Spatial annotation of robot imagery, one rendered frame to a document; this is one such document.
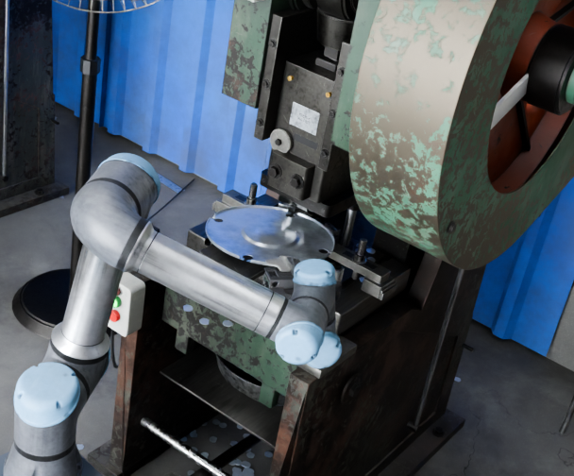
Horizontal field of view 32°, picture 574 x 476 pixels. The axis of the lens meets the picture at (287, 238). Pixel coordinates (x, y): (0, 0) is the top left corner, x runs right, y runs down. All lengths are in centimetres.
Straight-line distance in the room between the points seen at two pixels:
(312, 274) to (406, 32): 46
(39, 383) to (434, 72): 92
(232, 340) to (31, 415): 56
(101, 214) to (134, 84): 259
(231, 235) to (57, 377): 52
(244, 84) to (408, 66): 65
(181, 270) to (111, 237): 13
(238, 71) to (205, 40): 173
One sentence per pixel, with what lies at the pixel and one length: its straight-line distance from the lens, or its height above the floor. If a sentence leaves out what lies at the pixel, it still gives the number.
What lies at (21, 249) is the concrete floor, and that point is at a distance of 356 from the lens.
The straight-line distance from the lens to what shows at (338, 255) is 227.
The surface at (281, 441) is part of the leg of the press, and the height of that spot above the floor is 44.
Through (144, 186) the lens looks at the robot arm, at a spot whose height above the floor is 106.
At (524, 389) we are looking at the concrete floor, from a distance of 334.
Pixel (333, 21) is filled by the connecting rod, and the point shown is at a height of 128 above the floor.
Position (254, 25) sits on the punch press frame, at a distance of 211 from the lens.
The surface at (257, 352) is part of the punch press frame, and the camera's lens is 223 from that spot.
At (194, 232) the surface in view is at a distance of 235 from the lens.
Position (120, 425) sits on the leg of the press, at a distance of 259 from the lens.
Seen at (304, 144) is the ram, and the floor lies 101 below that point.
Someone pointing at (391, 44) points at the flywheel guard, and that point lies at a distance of 160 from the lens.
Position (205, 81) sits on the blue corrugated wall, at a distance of 395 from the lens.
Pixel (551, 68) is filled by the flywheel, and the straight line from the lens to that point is 185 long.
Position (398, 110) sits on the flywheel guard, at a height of 131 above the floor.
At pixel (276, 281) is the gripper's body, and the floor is 84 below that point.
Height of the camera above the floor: 190
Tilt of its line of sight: 30 degrees down
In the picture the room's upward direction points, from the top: 11 degrees clockwise
